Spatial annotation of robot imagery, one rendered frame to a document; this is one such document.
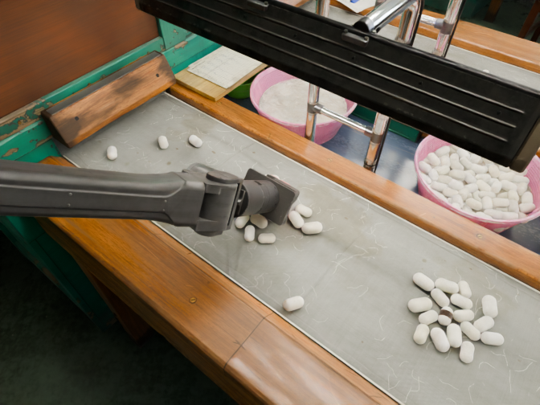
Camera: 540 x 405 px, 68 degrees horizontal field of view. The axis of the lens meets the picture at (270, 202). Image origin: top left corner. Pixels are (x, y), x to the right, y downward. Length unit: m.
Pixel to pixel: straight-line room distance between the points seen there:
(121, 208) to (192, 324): 0.24
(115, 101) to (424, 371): 0.78
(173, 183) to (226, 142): 0.43
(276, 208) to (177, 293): 0.21
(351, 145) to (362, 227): 0.31
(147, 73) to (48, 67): 0.20
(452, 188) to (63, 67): 0.83
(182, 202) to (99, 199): 0.10
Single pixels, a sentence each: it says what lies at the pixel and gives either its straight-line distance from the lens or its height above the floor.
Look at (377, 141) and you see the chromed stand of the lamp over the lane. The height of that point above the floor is 0.84.
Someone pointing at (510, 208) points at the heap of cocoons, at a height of 0.74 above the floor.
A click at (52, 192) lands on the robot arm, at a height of 1.05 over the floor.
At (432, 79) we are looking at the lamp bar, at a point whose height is 1.09.
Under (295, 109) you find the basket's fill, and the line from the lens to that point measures 1.01.
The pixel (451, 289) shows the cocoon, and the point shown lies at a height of 0.76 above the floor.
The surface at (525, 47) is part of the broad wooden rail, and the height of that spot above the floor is 0.76.
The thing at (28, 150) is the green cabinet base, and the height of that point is 0.79.
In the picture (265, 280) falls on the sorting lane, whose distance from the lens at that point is 0.69.
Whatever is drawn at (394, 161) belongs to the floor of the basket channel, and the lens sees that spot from 1.00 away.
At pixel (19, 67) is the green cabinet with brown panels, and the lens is 0.89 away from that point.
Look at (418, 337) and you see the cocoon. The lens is 0.67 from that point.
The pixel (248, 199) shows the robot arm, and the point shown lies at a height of 0.89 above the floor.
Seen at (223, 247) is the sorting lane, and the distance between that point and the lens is 0.73.
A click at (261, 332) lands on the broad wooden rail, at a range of 0.62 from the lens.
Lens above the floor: 1.34
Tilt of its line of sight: 50 degrees down
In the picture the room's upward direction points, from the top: straight up
